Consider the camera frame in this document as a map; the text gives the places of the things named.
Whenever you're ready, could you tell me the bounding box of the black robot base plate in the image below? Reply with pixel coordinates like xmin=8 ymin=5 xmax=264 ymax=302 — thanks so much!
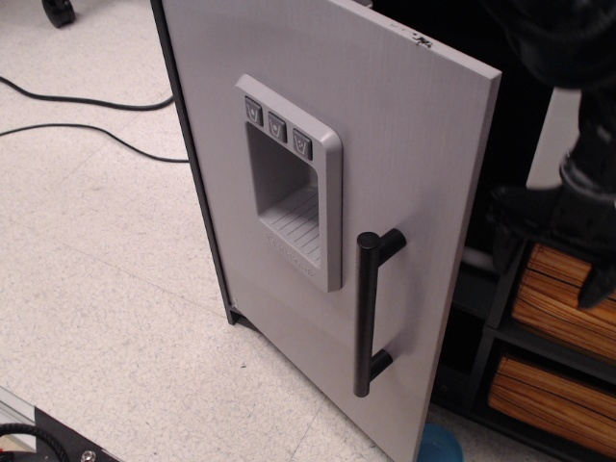
xmin=35 ymin=407 xmax=118 ymax=462

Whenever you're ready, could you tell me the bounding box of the upper black floor cable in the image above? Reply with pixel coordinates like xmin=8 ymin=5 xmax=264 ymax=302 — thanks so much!
xmin=0 ymin=75 xmax=175 ymax=112

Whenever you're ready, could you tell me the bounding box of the dark shelf unit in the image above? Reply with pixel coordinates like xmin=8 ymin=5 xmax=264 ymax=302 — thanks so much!
xmin=432 ymin=192 xmax=615 ymax=461

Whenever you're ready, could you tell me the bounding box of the grey toy fridge door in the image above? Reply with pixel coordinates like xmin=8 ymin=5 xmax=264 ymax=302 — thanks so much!
xmin=152 ymin=1 xmax=501 ymax=461

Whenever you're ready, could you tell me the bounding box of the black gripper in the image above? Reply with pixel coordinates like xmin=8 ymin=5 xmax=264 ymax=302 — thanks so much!
xmin=490 ymin=185 xmax=615 ymax=308

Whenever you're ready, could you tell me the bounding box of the black floor cable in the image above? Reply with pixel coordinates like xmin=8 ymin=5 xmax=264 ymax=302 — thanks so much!
xmin=0 ymin=123 xmax=190 ymax=164
xmin=0 ymin=75 xmax=175 ymax=112

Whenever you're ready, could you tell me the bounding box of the white counter top block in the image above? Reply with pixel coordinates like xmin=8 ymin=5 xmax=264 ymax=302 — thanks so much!
xmin=526 ymin=89 xmax=581 ymax=189

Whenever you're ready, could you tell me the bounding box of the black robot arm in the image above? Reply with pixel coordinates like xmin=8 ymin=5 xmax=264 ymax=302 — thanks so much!
xmin=483 ymin=1 xmax=615 ymax=309

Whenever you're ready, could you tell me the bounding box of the blue plastic bowl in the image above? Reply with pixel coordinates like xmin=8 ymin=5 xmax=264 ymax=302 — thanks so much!
xmin=417 ymin=423 xmax=464 ymax=462

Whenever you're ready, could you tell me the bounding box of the lower black floor cable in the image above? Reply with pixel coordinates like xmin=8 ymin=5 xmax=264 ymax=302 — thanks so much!
xmin=0 ymin=123 xmax=190 ymax=164

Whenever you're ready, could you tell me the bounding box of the grey water dispenser panel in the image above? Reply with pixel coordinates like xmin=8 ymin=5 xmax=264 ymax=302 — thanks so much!
xmin=236 ymin=74 xmax=343 ymax=293

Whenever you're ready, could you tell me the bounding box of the black caster wheel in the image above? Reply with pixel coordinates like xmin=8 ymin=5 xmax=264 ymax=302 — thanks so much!
xmin=41 ymin=0 xmax=76 ymax=28

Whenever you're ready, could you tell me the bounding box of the black bar door handle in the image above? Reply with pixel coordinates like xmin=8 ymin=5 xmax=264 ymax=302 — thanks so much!
xmin=353 ymin=228 xmax=406 ymax=398

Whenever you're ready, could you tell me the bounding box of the black braided cable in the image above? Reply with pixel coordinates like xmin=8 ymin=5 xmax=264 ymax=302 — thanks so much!
xmin=0 ymin=422 xmax=73 ymax=462

